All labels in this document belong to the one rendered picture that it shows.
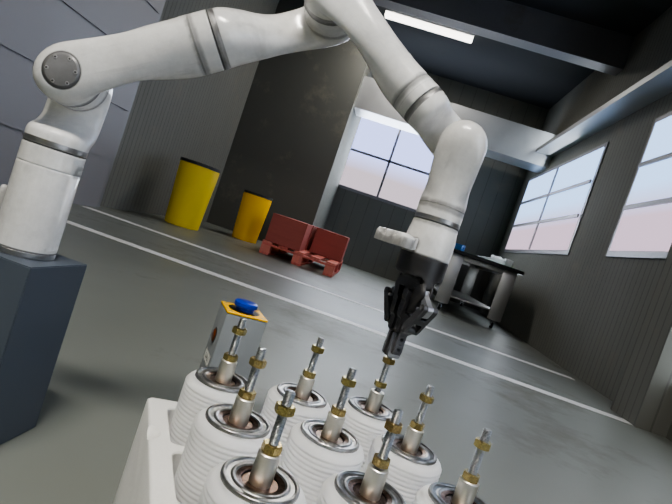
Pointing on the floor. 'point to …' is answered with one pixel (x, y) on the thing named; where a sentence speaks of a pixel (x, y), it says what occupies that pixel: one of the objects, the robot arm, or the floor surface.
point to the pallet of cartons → (305, 243)
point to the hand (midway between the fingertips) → (394, 343)
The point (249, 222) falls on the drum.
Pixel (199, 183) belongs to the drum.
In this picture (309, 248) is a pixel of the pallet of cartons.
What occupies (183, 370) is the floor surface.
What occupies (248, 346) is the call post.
